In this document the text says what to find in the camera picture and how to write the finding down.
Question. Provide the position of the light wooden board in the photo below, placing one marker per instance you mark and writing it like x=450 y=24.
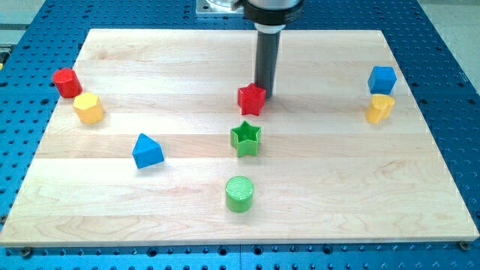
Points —
x=340 y=154

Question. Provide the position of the left board clamp screw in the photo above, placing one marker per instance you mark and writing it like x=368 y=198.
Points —
x=25 y=252

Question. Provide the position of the board clamp screw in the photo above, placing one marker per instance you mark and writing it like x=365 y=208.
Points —
x=464 y=245
x=25 y=252

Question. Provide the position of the right board clamp screw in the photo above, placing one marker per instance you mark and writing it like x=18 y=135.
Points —
x=464 y=245

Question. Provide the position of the green star block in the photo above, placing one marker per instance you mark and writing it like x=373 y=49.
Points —
x=245 y=139

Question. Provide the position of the red star block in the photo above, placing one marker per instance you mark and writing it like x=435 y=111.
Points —
x=251 y=99

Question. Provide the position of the green cylinder block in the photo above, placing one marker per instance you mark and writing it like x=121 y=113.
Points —
x=239 y=194

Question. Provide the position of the blue triangle block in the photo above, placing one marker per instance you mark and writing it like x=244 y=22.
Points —
x=147 y=152

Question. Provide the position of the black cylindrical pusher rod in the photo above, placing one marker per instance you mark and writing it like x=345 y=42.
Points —
x=266 y=61

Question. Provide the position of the yellow heart block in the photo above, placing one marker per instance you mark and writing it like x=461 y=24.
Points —
x=379 y=108

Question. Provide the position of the blue cube block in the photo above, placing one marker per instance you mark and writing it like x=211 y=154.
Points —
x=382 y=80

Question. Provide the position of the yellow hexagon block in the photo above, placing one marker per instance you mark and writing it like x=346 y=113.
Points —
x=89 y=108

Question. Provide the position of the red cylinder block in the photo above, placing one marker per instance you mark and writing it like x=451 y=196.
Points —
x=67 y=83

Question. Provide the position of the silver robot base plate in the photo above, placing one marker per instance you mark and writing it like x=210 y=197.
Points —
x=213 y=7

